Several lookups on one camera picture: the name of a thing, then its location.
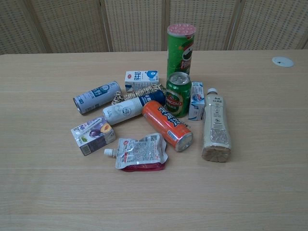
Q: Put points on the purple juice box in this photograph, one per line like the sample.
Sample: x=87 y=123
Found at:
x=92 y=137

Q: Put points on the orange soda can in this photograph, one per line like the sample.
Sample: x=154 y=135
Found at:
x=166 y=124

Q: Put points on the white and blue yogurt bottle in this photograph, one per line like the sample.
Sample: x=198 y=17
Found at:
x=127 y=109

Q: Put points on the green Tsingtao beer can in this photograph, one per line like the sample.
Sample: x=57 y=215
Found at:
x=178 y=97

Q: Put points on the white spouted drink pouch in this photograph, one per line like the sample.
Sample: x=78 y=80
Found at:
x=140 y=151

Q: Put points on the white milk carton red logo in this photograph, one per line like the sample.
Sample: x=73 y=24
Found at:
x=140 y=79

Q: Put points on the small white blue milk carton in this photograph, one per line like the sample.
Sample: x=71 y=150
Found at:
x=197 y=101

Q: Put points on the grey blue drink can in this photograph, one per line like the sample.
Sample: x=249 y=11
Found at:
x=96 y=98

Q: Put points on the beige milk tea bottle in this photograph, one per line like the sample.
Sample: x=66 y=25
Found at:
x=216 y=127

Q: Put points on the green Pringles tube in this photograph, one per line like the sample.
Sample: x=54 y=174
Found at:
x=180 y=55

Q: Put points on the woven folding screen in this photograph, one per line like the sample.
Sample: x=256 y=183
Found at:
x=144 y=24

